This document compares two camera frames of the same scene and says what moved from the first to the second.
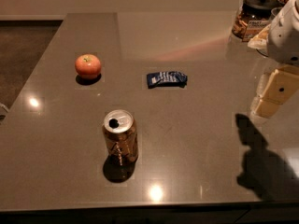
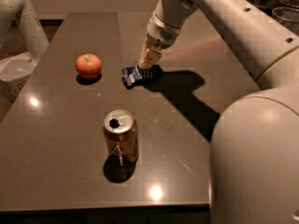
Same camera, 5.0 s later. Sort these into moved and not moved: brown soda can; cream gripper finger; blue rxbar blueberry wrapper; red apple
Moved: blue rxbar blueberry wrapper; cream gripper finger
Not moved: red apple; brown soda can
